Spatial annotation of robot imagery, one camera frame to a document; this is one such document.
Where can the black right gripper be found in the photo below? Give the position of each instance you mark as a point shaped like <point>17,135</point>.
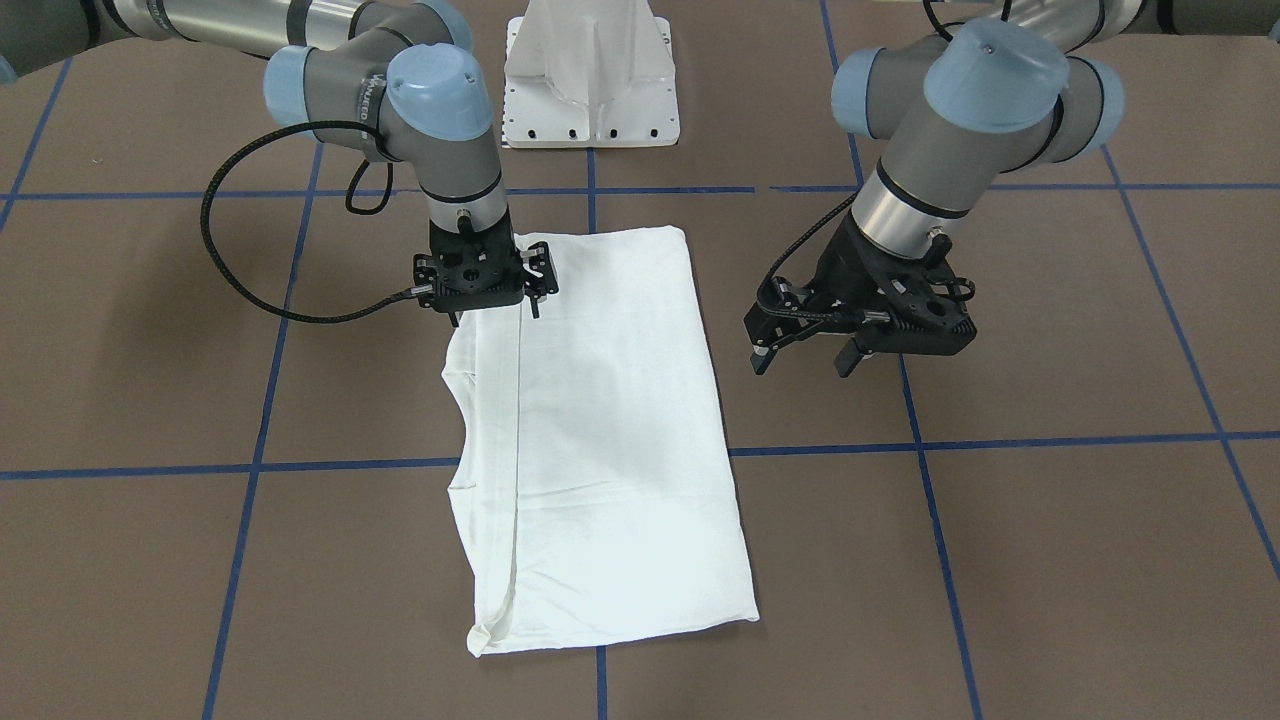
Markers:
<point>541,283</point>

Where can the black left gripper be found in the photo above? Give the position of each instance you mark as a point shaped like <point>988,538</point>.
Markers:
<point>838,262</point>

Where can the white long sleeve printed shirt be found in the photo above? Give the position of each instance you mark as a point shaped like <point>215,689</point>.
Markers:
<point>595,498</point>

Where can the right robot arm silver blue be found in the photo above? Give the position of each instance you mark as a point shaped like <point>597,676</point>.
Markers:
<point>398,83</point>

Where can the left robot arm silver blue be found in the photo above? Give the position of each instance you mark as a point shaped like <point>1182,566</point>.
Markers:
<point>982,96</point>

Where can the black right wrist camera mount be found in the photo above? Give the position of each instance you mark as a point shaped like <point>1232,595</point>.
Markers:
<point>469,279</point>

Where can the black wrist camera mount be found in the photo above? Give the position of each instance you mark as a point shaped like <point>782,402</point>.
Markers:
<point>469,279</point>
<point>925,305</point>

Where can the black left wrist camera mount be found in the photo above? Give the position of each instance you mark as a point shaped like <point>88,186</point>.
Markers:
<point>925,305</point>

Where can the white camera post with base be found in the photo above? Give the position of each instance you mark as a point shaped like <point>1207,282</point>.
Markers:
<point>590,75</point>

